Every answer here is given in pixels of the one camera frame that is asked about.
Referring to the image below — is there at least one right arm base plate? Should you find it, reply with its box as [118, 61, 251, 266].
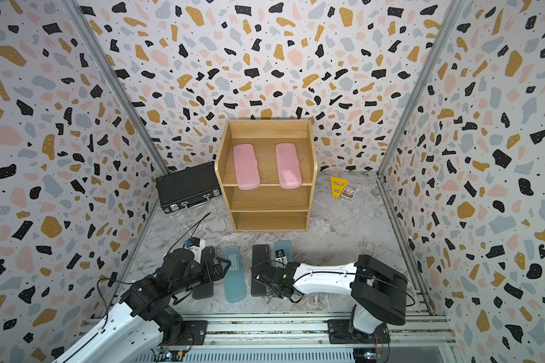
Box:
[327, 319, 391, 345]

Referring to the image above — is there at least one black pencil case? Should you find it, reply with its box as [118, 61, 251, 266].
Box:
[192, 246, 215, 300]
[251, 244, 270, 297]

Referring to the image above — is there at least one left black pencil case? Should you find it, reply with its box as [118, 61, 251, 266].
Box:
[192, 246, 215, 300]

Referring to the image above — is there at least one middle black pencil case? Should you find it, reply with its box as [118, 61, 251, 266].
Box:
[251, 244, 270, 297]

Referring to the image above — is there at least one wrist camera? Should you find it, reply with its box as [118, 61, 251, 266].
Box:
[184, 237, 206, 263]
[275, 255, 288, 266]

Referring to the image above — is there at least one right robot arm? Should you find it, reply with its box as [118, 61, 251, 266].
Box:
[253, 255, 410, 335]

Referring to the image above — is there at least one small card box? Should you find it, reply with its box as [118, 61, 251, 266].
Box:
[341, 185, 357, 200]

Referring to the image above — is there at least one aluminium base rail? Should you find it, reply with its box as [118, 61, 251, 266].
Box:
[70, 312, 460, 363]

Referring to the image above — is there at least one teal pencil case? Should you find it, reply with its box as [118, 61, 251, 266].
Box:
[222, 246, 247, 303]
[273, 240, 293, 263]

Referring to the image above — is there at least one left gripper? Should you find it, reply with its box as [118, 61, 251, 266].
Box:
[170, 256, 233, 298]

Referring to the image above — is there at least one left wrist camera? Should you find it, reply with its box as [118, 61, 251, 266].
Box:
[184, 237, 206, 263]

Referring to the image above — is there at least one black briefcase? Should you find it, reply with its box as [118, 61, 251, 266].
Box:
[156, 161, 222, 214]

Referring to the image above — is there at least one pink pencil case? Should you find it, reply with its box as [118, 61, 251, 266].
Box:
[276, 143, 302, 189]
[233, 144, 260, 190]

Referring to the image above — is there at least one yellow triangular packet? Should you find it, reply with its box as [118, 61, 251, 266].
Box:
[330, 176, 348, 198]

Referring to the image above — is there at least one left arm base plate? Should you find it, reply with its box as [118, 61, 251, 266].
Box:
[152, 320, 208, 347]

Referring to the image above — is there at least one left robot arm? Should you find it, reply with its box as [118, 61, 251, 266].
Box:
[55, 248, 232, 362]

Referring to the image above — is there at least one wooden three-tier shelf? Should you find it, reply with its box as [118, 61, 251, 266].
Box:
[214, 119, 318, 231]

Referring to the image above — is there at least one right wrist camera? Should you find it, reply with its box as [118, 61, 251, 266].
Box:
[275, 255, 288, 266]

